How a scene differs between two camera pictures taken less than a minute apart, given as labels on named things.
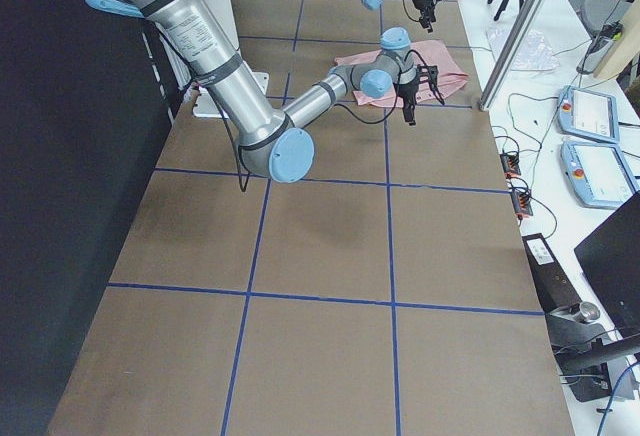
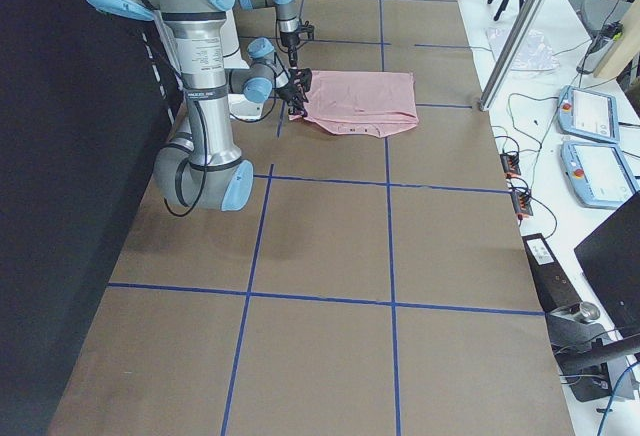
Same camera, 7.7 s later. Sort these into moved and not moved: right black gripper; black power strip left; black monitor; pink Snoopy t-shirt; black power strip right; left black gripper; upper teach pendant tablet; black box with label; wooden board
Moved: left black gripper; right black gripper; pink Snoopy t-shirt
Not moved: black monitor; black box with label; upper teach pendant tablet; black power strip left; wooden board; black power strip right
